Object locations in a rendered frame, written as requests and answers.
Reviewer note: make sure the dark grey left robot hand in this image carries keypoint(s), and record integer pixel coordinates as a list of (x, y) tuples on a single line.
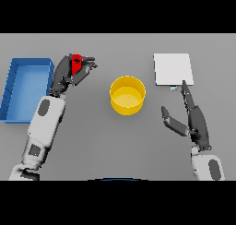
[(63, 73)]

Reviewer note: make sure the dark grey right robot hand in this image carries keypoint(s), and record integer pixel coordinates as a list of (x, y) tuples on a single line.
[(198, 124)]

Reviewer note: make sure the red beaker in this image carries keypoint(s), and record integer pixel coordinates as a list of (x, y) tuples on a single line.
[(76, 64)]

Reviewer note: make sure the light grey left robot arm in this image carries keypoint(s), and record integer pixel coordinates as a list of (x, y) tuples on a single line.
[(43, 127)]

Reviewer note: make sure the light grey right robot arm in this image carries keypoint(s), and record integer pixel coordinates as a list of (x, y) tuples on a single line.
[(207, 167)]

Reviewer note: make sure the pale square measuring scale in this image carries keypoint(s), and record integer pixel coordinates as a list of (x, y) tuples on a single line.
[(173, 68)]

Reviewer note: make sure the yellow bowl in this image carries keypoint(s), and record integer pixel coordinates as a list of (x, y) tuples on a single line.
[(127, 95)]

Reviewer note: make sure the blue tray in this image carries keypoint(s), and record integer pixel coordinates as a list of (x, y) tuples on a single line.
[(26, 88)]

